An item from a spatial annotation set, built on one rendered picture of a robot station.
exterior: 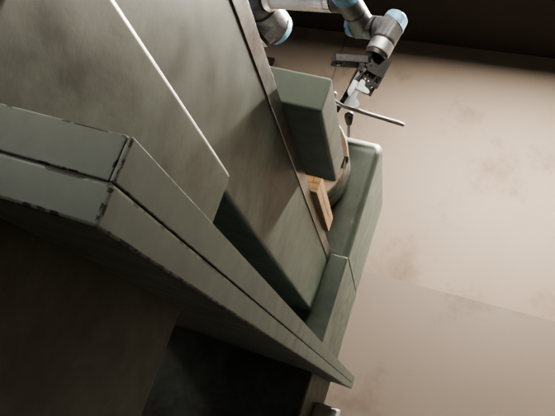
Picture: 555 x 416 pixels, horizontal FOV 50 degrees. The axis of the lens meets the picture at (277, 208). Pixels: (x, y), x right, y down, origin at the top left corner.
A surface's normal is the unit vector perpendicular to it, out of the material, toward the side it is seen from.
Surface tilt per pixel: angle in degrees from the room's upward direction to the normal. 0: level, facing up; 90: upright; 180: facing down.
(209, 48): 90
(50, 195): 90
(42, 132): 90
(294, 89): 90
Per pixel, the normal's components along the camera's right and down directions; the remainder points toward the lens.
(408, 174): -0.26, -0.34
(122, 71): 0.94, 0.25
